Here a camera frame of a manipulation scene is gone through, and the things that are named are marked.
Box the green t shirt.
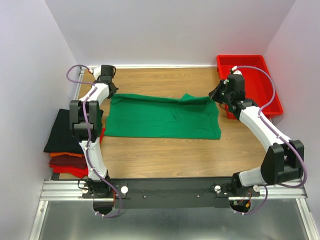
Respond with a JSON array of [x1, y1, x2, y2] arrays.
[[104, 93, 222, 140]]

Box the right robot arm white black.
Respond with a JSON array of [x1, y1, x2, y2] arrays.
[[209, 70, 307, 196]]

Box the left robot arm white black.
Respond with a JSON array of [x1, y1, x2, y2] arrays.
[[66, 64, 118, 198]]

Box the red plastic bin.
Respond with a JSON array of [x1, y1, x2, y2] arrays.
[[216, 54, 284, 119]]

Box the black folded t shirt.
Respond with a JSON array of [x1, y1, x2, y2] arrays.
[[43, 109, 84, 155]]

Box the maroon folded t shirt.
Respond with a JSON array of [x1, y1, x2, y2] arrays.
[[49, 155, 87, 169]]

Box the red folded t shirt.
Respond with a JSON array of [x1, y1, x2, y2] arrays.
[[51, 127, 106, 177]]

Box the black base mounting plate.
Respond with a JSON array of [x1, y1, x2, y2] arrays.
[[80, 177, 260, 212]]

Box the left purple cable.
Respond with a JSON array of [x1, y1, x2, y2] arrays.
[[66, 64, 123, 219]]

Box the purple cable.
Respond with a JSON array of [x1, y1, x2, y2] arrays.
[[231, 65, 309, 188], [66, 64, 123, 219]]

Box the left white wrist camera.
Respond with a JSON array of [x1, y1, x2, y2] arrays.
[[88, 65, 102, 80]]

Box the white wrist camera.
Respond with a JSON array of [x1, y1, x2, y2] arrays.
[[229, 66, 243, 75], [88, 65, 102, 80]]

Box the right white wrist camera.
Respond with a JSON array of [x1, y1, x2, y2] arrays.
[[229, 66, 243, 75]]

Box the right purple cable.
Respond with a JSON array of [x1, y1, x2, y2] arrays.
[[231, 65, 309, 188]]

